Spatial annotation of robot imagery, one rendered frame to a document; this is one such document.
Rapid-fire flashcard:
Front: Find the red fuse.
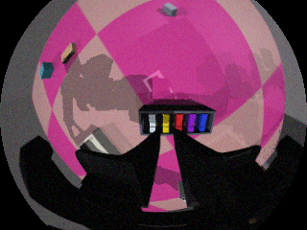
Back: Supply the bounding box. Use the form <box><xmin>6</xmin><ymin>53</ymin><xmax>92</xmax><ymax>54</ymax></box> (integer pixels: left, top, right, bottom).
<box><xmin>174</xmin><ymin>114</ymin><xmax>183</xmax><ymax>130</ymax></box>

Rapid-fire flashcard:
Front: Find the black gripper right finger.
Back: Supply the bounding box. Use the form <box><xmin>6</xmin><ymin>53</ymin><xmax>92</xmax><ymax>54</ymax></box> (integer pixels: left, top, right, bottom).
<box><xmin>173</xmin><ymin>129</ymin><xmax>261</xmax><ymax>207</ymax></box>

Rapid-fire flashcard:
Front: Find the blue cube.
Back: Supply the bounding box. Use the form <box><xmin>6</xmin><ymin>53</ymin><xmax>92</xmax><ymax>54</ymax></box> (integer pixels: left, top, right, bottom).
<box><xmin>39</xmin><ymin>61</ymin><xmax>54</xmax><ymax>79</ymax></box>

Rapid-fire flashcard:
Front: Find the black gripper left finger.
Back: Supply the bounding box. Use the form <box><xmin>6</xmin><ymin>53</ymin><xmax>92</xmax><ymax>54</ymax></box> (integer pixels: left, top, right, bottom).
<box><xmin>76</xmin><ymin>129</ymin><xmax>161</xmax><ymax>208</ymax></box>

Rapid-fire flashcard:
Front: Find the yellow fuse with two metal prongs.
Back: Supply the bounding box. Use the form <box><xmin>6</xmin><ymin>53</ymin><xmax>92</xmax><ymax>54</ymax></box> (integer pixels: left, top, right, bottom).
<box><xmin>162</xmin><ymin>114</ymin><xmax>170</xmax><ymax>133</ymax></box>

